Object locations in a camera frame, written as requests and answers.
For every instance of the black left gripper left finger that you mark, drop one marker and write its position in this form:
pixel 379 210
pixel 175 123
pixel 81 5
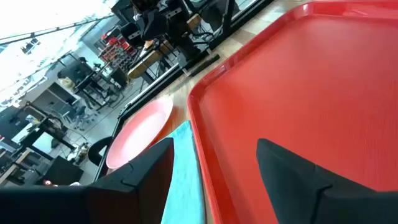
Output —
pixel 130 199

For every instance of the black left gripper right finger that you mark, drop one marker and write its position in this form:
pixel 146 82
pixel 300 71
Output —
pixel 311 199

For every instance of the teal cloth napkin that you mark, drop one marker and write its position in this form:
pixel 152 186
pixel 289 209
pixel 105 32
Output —
pixel 186 174

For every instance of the coral pink plate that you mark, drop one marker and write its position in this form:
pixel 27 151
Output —
pixel 140 133

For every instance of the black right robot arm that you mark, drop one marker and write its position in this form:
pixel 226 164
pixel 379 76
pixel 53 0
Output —
pixel 152 21

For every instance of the red plastic tray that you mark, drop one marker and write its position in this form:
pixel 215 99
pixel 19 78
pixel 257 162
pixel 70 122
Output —
pixel 295 93

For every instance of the black computer tower with lights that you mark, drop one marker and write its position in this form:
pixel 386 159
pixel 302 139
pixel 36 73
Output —
pixel 62 171

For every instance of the person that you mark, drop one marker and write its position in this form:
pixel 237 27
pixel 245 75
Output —
pixel 66 82

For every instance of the wooden workbench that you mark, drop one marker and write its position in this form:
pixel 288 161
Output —
pixel 146 63

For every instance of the shelf with red bins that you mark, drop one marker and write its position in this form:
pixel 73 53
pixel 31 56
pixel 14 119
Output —
pixel 116 51

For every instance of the black loop bracket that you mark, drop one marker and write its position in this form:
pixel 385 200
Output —
pixel 93 152

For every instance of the black aluminium table frame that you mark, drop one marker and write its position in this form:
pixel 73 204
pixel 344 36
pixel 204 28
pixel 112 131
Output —
pixel 149 91

